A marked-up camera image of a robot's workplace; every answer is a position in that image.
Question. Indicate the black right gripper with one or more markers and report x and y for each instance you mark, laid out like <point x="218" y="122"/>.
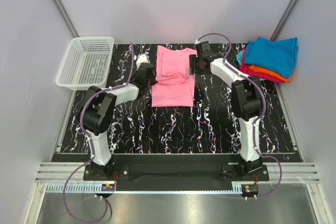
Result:
<point x="192" y="59"/>

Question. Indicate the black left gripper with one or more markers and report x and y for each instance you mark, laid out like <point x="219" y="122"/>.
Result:
<point x="153" y="82"/>

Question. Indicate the pink t shirt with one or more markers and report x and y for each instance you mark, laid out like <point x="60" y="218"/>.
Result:
<point x="174" y="84"/>

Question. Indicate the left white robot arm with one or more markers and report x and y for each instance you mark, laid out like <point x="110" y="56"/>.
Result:
<point x="96" y="114"/>

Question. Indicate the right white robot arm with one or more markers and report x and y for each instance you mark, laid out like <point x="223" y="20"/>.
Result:
<point x="248" y="105"/>

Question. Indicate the cyan folded t shirt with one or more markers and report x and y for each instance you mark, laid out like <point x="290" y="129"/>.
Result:
<point x="240" y="58"/>

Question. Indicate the magenta folded t shirt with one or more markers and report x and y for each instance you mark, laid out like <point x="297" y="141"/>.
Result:
<point x="266" y="77"/>

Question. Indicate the white plastic basket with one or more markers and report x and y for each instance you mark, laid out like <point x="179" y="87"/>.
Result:
<point x="86" y="63"/>

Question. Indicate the orange folded t shirt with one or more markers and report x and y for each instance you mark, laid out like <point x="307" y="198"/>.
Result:
<point x="269" y="73"/>

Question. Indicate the black marbled table mat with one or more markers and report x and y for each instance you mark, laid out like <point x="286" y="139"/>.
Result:
<point x="208" y="126"/>

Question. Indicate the blue folded t shirt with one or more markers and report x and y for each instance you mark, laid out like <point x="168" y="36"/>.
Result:
<point x="278" y="56"/>

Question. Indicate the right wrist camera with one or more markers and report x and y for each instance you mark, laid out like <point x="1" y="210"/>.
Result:
<point x="204" y="49"/>

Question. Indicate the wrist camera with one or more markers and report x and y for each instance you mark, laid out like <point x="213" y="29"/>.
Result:
<point x="139" y="59"/>
<point x="204" y="49"/>

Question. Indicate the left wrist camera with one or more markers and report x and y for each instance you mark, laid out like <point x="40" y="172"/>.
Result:
<point x="139" y="59"/>

